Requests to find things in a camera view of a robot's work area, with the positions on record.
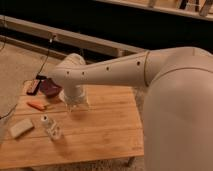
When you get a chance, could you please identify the clear plastic bottle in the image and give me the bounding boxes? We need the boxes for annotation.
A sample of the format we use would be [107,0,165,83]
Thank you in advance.
[41,115,62,141]

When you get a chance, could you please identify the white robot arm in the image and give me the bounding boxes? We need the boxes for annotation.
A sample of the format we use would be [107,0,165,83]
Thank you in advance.
[51,47,213,171]

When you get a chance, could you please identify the black cable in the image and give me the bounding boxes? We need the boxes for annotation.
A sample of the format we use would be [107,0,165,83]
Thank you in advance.
[35,33,58,80]

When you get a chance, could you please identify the wooden table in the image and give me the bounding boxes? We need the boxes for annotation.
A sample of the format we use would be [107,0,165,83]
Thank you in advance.
[0,86,144,169]

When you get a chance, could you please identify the orange marker pen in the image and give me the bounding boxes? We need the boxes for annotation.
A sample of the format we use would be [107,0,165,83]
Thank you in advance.
[28,101,47,111]

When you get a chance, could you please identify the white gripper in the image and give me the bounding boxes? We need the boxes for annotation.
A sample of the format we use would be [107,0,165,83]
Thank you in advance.
[63,85,89,112]

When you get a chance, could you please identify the white round lid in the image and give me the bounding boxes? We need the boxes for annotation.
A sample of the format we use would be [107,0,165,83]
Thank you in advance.
[59,92,65,103]

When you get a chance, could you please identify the beige sponge block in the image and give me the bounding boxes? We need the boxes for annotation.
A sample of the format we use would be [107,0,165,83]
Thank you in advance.
[9,119,34,139]

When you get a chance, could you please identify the dark red bowl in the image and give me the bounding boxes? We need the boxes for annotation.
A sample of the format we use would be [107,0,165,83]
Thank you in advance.
[39,78,62,98]

